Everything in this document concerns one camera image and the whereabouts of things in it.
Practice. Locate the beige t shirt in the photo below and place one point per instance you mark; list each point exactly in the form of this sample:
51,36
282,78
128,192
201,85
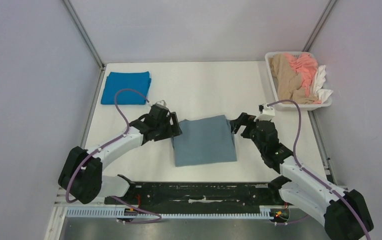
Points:
287,79

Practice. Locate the folded bright blue t shirt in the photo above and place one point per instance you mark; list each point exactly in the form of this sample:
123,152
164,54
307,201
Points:
116,81

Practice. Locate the aluminium frame post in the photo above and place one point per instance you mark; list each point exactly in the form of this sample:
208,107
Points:
82,32
320,24

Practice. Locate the left aluminium frame post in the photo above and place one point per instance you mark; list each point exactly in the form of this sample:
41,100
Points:
82,32

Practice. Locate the right aluminium frame post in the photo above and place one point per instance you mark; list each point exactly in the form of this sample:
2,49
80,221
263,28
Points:
320,24

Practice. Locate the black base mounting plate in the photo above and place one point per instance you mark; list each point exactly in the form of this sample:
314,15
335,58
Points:
202,197

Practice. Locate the white slotted cable duct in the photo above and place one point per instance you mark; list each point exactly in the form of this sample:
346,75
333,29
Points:
119,212

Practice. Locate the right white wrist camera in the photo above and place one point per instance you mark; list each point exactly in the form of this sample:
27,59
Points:
266,113

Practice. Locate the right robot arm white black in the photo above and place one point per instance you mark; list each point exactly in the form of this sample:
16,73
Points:
343,213

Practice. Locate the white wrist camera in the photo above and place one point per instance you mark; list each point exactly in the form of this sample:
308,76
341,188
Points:
266,113
159,103

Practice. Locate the grey-blue t shirt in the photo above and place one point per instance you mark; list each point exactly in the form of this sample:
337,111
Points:
204,141

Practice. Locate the pink t shirt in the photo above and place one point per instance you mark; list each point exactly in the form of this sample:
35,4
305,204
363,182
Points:
306,68

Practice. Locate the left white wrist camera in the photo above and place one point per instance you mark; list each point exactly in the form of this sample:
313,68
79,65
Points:
159,103

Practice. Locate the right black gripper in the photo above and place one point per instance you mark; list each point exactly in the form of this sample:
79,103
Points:
247,126

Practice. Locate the white t shirt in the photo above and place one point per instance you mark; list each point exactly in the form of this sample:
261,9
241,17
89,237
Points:
321,94

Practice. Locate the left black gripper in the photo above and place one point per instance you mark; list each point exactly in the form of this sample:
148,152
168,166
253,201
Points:
173,130

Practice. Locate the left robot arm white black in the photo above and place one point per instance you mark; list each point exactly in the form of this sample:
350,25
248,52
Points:
82,174

